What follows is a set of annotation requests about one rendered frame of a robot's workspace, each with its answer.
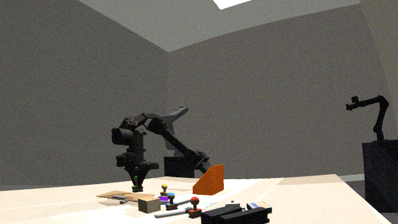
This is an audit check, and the blue-handled rubber stamp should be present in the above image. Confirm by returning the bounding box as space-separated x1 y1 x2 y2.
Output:
165 193 178 211

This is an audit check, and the red-topped rubber stamp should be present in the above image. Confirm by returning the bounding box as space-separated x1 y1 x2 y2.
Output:
188 197 202 218

